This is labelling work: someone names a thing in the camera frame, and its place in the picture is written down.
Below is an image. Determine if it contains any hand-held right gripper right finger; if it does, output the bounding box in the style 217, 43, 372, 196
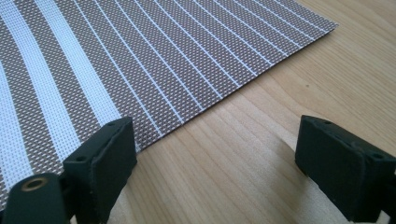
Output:
294, 114, 396, 223

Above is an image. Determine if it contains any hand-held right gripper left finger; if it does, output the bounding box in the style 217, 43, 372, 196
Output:
62, 116, 138, 224

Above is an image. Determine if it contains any striped brown woven placemat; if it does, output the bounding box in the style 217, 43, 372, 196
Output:
0, 0, 340, 213

